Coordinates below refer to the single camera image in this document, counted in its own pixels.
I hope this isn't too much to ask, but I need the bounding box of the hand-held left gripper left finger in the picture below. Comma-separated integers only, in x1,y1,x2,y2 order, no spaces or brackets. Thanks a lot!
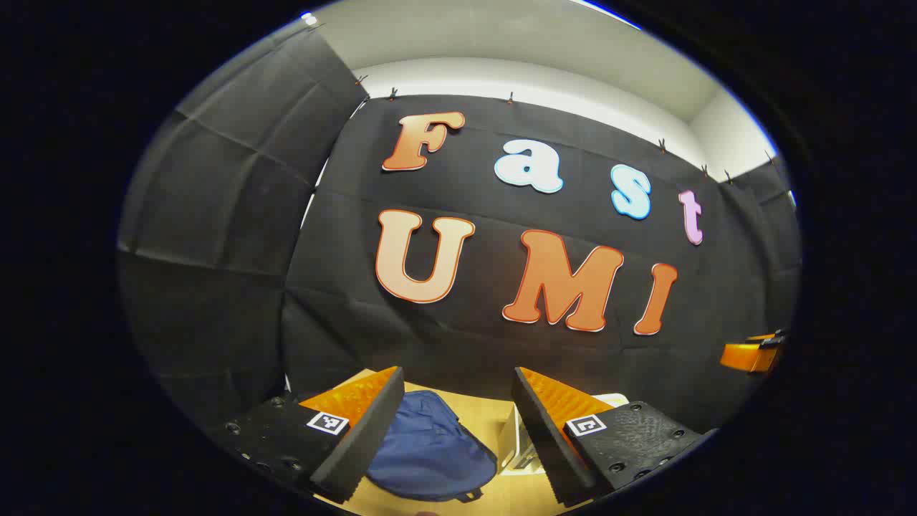
204,365,405,504

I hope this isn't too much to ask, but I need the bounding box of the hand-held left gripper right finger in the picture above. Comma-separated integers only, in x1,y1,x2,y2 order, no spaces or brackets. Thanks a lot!
511,366,706,508

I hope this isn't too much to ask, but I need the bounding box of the white bookshelf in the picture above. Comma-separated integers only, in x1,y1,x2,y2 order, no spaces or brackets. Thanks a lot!
498,393,631,477

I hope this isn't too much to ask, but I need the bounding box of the blue schoolbag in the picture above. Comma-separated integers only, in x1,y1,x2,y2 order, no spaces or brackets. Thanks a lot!
365,391,499,502

